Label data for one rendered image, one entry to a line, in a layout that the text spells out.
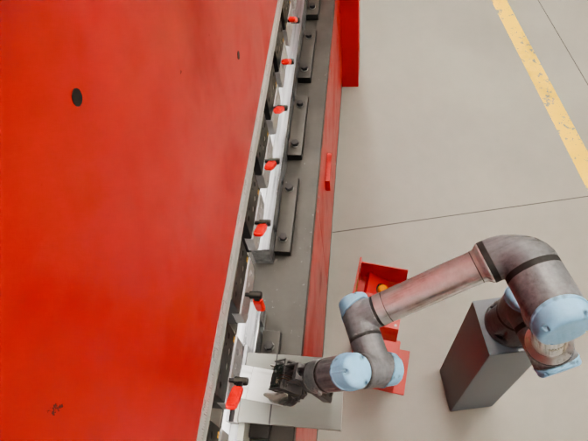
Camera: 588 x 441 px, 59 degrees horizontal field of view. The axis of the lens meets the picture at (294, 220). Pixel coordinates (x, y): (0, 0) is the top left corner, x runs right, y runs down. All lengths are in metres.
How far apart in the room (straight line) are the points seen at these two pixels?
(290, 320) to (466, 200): 1.56
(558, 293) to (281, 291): 0.84
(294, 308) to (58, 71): 1.21
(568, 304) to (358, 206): 1.86
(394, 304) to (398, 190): 1.75
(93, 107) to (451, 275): 0.84
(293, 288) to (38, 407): 1.19
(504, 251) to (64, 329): 0.88
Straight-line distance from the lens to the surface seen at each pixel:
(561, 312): 1.11
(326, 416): 1.39
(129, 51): 0.68
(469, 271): 1.18
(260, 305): 1.28
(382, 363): 1.19
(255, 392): 1.42
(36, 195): 0.50
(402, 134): 3.16
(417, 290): 1.19
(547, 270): 1.14
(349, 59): 3.27
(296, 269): 1.67
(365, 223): 2.78
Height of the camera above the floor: 2.36
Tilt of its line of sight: 57 degrees down
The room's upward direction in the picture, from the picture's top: 11 degrees counter-clockwise
